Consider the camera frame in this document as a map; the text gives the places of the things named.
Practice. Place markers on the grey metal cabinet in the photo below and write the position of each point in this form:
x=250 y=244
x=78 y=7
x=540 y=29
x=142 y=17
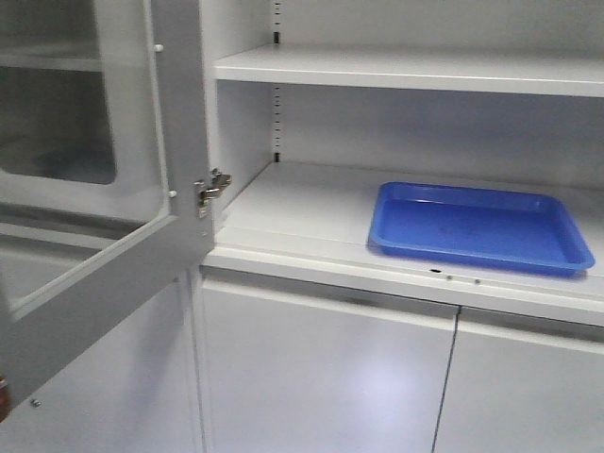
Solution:
x=293 y=334

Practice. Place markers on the metal door hinge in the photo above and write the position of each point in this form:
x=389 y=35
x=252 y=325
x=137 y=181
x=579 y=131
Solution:
x=207 y=191

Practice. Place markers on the blue plastic tray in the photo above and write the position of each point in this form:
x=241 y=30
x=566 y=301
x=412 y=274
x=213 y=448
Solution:
x=520 y=232

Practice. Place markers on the glass cabinet door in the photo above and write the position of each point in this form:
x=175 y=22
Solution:
x=103 y=159

